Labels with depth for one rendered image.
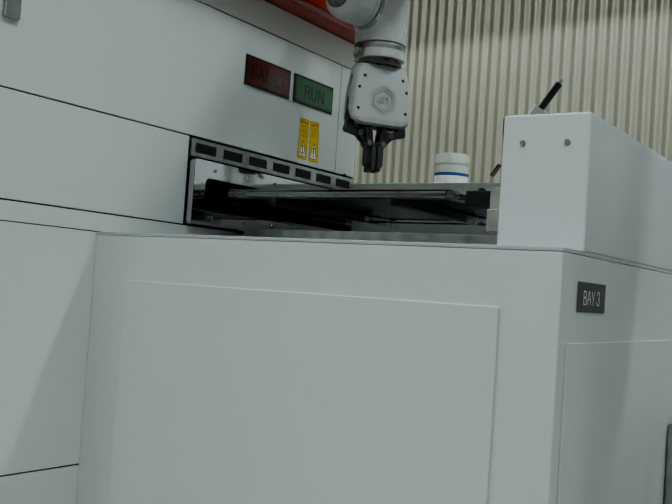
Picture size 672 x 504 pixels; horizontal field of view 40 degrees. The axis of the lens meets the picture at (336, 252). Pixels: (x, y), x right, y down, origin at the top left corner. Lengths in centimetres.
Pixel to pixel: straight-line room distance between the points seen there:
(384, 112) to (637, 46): 264
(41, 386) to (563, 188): 67
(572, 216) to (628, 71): 311
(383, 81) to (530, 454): 78
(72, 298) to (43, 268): 6
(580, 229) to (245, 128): 68
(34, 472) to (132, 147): 44
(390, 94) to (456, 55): 301
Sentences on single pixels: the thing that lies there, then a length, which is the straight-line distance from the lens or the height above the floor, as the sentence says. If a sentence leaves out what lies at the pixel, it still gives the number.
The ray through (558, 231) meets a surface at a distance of 96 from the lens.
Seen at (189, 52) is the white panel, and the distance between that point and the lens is 139.
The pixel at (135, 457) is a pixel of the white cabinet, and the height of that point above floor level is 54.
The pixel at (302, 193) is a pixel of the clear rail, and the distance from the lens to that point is 130.
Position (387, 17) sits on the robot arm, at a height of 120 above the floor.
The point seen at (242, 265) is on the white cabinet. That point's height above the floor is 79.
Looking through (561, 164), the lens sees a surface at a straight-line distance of 97.
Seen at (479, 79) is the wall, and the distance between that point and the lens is 441.
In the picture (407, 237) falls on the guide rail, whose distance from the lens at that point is 127.
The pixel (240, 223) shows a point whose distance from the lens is 145.
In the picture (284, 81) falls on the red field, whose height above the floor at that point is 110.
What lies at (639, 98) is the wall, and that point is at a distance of 401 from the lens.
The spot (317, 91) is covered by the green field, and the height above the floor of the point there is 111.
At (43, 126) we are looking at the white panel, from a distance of 120.
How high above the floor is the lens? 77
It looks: 2 degrees up
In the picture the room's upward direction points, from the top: 4 degrees clockwise
